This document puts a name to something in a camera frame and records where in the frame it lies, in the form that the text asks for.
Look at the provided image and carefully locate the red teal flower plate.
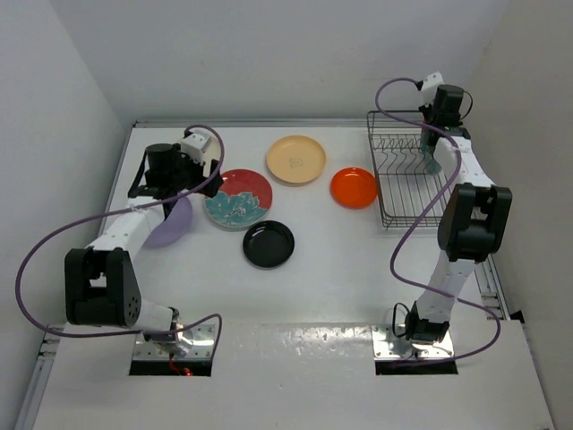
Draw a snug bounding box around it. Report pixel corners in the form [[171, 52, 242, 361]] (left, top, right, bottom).
[[204, 168, 273, 228]]

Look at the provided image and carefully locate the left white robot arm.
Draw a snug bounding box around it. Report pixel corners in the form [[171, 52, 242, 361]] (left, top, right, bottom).
[[64, 133, 223, 357]]

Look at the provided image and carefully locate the lavender plastic plate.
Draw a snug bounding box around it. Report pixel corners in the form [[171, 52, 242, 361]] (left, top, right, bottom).
[[143, 197, 193, 248]]

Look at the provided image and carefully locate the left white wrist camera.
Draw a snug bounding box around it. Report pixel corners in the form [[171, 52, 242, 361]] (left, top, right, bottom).
[[177, 132, 212, 164]]

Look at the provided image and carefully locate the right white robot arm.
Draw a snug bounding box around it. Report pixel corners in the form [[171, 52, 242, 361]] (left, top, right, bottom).
[[405, 83, 512, 345]]

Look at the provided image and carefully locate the peach beige plate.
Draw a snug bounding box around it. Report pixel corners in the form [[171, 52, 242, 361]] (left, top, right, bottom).
[[266, 135, 327, 185]]

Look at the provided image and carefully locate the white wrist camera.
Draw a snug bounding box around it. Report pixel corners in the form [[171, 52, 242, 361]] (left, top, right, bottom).
[[420, 72, 444, 99], [177, 132, 212, 164]]

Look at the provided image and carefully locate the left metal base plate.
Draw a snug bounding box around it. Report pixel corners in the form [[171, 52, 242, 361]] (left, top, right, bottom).
[[133, 324, 217, 361]]

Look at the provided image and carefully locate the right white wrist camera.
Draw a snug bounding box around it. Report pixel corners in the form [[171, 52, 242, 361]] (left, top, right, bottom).
[[420, 72, 444, 99]]

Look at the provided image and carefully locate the metal base plate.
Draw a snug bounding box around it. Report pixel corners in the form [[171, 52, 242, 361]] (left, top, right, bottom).
[[371, 324, 454, 362], [133, 324, 217, 361]]

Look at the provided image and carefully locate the black plate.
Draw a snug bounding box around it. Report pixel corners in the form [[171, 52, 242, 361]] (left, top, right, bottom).
[[242, 220, 295, 269]]

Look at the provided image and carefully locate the orange plate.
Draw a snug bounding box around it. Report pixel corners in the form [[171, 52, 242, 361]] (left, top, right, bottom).
[[330, 168, 378, 210]]

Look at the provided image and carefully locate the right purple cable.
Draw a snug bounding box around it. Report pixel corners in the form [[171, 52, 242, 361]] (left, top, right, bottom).
[[374, 77, 501, 368]]

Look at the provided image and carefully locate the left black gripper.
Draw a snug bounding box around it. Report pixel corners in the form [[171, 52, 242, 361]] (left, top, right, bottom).
[[167, 142, 222, 197]]

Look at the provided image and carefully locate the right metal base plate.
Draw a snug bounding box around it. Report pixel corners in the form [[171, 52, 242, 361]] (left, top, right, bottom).
[[371, 324, 454, 362]]

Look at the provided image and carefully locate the black wire dish rack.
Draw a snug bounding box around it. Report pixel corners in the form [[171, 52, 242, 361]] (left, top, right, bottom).
[[366, 110, 449, 233]]

